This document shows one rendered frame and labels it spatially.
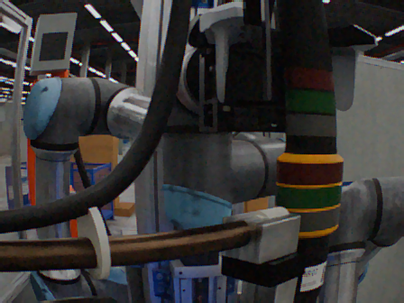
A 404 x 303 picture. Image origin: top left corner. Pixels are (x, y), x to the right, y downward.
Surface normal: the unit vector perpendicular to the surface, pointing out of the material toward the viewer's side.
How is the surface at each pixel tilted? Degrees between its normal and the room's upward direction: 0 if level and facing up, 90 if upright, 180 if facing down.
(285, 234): 90
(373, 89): 91
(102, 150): 90
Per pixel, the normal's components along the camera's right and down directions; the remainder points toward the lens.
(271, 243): 0.62, 0.04
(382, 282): 0.05, 0.05
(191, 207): -0.15, 0.10
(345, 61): -0.85, 0.09
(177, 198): -0.54, 0.08
